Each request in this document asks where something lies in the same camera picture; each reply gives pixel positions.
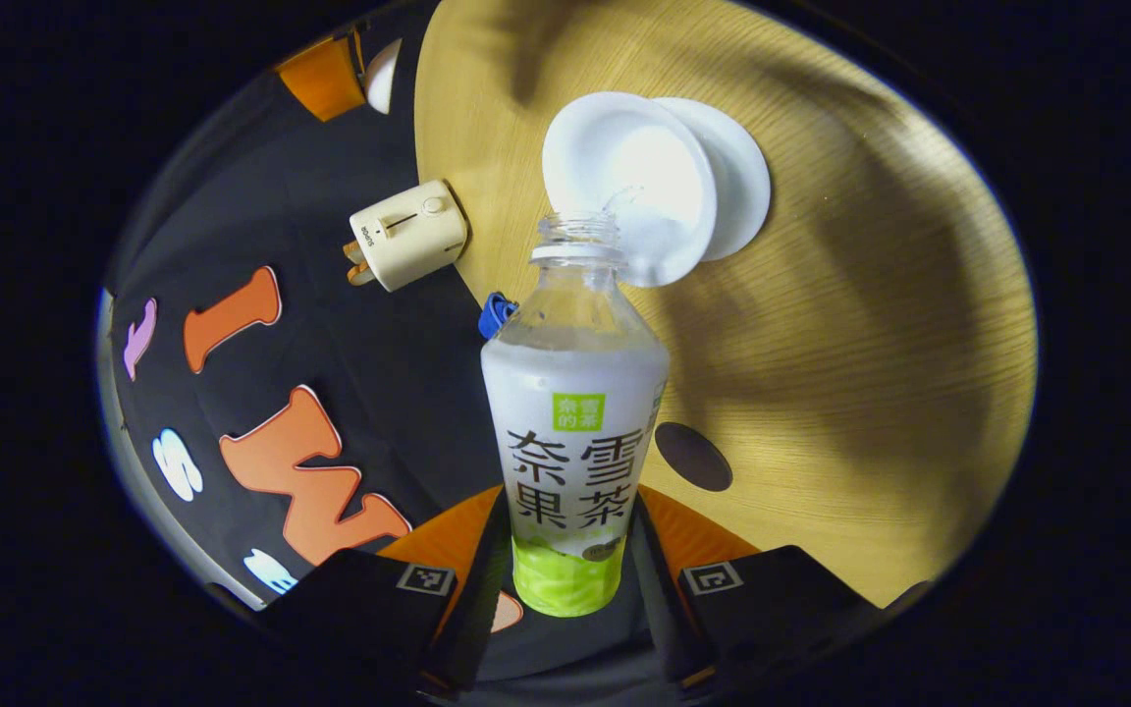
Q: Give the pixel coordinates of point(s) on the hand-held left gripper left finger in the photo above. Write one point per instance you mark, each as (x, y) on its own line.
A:
(477, 609)

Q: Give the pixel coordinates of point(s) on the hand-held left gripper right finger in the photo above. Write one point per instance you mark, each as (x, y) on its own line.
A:
(669, 609)

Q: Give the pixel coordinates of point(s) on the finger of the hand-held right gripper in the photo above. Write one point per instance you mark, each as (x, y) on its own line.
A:
(325, 79)

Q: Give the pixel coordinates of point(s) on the white teacup lid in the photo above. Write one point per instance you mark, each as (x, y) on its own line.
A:
(384, 74)

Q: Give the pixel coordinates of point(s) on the dark round coaster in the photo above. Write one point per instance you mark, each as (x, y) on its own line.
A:
(693, 457)

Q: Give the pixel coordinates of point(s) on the clear water bottle green label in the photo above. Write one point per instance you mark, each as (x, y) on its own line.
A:
(575, 393)

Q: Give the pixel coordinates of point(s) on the white teacup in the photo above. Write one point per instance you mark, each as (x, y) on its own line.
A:
(624, 167)

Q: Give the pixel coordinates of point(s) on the toast slice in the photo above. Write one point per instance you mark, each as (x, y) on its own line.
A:
(362, 275)
(356, 253)

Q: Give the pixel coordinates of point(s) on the cream toaster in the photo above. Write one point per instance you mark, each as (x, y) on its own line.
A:
(408, 236)

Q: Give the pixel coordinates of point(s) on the blue towel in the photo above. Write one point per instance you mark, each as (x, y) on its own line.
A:
(497, 314)

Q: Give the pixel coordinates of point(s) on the white saucer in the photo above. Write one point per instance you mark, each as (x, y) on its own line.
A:
(742, 187)

